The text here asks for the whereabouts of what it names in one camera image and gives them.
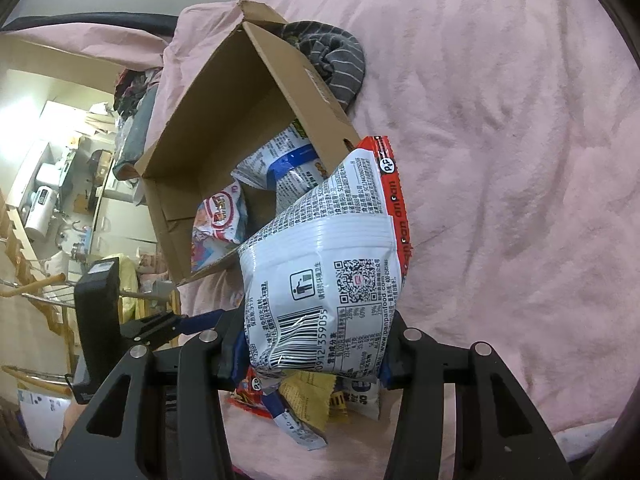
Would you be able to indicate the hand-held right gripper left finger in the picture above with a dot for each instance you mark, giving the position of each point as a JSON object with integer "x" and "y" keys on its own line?
{"x": 239, "y": 355}

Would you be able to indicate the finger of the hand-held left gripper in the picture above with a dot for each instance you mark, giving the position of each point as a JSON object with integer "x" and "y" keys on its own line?
{"x": 165, "y": 327}

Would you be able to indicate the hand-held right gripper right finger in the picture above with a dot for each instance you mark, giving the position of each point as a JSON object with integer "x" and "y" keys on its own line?
{"x": 387, "y": 372}

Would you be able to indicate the white red-edged snack packet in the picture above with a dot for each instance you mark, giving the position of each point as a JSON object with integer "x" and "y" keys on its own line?
{"x": 320, "y": 260}

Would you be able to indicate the brown cardboard box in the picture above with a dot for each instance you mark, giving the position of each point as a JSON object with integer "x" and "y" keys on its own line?
{"x": 210, "y": 125}

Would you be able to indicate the red snack packet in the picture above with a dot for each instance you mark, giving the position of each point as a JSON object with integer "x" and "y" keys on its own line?
{"x": 247, "y": 392}

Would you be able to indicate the wooden rack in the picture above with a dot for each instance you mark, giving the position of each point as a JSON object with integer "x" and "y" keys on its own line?
{"x": 30, "y": 287}

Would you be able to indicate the slim blue white snack packet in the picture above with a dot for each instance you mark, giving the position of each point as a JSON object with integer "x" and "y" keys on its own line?
{"x": 295, "y": 425}

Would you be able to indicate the pink white snack packet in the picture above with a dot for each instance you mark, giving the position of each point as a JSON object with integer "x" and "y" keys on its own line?
{"x": 220, "y": 220}

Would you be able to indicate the white washing machine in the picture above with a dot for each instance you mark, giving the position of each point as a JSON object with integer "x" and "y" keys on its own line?
{"x": 42, "y": 210}

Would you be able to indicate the grey blue cushion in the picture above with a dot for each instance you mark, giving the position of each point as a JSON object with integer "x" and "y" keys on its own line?
{"x": 135, "y": 135}

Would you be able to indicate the pile of dark clothes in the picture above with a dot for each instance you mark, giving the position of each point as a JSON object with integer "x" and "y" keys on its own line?
{"x": 132, "y": 87}

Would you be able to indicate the pink blanket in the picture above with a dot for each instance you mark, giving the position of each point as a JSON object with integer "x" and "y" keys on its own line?
{"x": 500, "y": 160}

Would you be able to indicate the black chair back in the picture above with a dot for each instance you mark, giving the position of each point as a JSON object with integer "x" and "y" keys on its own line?
{"x": 100, "y": 16}

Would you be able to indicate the grey striped cloth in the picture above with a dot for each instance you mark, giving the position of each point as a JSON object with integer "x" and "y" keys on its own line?
{"x": 335, "y": 60}

